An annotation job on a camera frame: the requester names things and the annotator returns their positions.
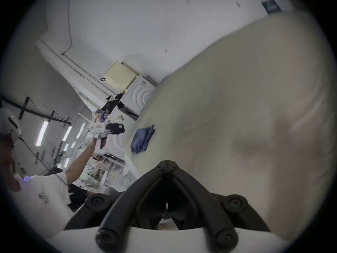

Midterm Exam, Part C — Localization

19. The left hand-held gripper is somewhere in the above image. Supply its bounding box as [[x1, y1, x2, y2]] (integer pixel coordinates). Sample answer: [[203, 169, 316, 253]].
[[88, 120, 125, 142]]

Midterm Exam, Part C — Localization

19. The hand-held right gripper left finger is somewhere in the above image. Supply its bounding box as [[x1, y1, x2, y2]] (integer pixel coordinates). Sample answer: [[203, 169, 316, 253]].
[[64, 161, 168, 246]]

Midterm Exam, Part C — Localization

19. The person's left forearm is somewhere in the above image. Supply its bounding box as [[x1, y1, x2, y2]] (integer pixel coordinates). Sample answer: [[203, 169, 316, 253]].
[[64, 141, 96, 182]]

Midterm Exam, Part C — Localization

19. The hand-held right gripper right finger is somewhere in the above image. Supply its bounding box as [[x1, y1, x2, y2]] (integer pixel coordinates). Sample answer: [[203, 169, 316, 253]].
[[167, 161, 271, 246]]

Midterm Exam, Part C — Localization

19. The blue wall sign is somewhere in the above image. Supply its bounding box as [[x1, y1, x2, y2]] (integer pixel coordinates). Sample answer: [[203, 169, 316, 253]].
[[261, 0, 283, 15]]

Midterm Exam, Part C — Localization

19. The person's body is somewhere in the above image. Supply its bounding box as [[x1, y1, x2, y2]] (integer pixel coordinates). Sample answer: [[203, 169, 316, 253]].
[[0, 108, 73, 244]]

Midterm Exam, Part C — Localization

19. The person's left hand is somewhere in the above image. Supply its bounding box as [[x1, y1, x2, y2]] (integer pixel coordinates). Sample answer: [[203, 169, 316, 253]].
[[91, 137, 106, 155]]

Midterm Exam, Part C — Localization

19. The dark blue garment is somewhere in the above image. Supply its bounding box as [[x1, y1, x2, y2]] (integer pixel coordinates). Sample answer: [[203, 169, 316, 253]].
[[131, 124, 155, 154]]

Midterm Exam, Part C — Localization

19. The pale yellow carton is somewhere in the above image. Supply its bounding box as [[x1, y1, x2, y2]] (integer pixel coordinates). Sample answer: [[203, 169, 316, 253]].
[[103, 61, 140, 94]]

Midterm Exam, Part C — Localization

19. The white washing machine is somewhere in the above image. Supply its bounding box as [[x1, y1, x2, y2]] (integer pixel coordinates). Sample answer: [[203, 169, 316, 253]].
[[120, 74, 158, 121]]

